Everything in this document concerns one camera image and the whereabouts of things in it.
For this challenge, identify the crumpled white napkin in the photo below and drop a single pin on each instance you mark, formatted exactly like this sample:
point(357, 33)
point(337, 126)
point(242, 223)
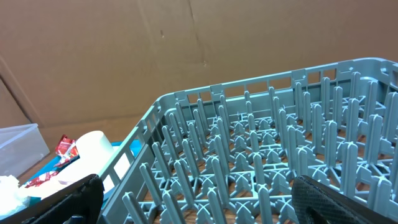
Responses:
point(13, 197)

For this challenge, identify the teal plastic tray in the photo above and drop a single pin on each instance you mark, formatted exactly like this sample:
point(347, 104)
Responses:
point(135, 147)

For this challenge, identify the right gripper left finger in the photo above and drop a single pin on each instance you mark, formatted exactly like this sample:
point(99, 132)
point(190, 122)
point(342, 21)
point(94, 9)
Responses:
point(82, 199)

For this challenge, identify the grey dishwasher rack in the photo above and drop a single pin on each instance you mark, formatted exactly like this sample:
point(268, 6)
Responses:
point(236, 148)

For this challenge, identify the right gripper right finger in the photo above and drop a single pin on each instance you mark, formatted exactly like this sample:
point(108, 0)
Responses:
point(314, 202)

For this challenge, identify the small red sauce packet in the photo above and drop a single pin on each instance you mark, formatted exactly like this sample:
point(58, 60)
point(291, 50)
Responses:
point(39, 180)

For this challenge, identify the white paper cup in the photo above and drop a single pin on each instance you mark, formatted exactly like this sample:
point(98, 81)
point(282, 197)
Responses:
point(94, 146)

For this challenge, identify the clear plastic bin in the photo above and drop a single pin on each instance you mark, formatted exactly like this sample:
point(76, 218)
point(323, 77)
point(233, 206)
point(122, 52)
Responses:
point(21, 147)

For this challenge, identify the white round plate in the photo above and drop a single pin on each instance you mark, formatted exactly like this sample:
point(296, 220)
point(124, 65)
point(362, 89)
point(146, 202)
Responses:
point(80, 168)

